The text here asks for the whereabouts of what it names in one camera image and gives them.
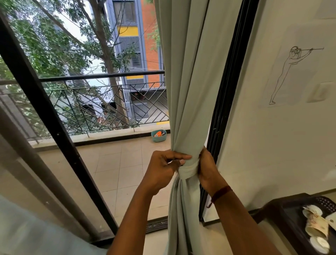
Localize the cream cup red flowers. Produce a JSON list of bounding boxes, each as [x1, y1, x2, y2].
[[305, 213, 329, 238]]

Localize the teal basket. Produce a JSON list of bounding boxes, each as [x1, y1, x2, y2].
[[151, 129, 167, 143]]

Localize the light teal tieback strap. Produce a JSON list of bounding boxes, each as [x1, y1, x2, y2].
[[178, 157, 201, 180]]

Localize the light teal curtain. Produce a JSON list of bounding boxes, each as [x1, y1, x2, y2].
[[153, 0, 243, 255], [0, 194, 108, 255]]

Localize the red wrist band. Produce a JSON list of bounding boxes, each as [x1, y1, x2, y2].
[[206, 186, 233, 209]]

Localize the black balcony railing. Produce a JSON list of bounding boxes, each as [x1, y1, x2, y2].
[[0, 69, 170, 144]]

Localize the white cup colourful print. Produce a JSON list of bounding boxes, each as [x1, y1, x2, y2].
[[302, 205, 323, 219]]

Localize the orange and grey building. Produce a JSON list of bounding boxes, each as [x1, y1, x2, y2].
[[105, 0, 166, 121]]

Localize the person's right hand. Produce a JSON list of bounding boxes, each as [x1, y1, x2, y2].
[[197, 146, 233, 198]]

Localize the grey mesh window screen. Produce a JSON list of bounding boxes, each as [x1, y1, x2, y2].
[[0, 87, 102, 242]]

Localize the person's left forearm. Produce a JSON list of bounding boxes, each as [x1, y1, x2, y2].
[[106, 184, 158, 255]]

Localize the person's right forearm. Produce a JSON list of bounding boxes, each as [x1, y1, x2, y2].
[[214, 192, 283, 255]]

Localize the person's left hand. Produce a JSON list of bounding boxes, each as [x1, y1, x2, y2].
[[140, 150, 193, 196]]

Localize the dark plastic tray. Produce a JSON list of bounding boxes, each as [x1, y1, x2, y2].
[[273, 193, 336, 255]]

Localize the paper sheet with figure drawing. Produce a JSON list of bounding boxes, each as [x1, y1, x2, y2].
[[261, 21, 327, 108]]

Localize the white wall switch plate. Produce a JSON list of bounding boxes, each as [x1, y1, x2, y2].
[[306, 81, 334, 103]]

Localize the green tree outside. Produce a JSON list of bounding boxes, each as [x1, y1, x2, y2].
[[0, 0, 138, 132]]

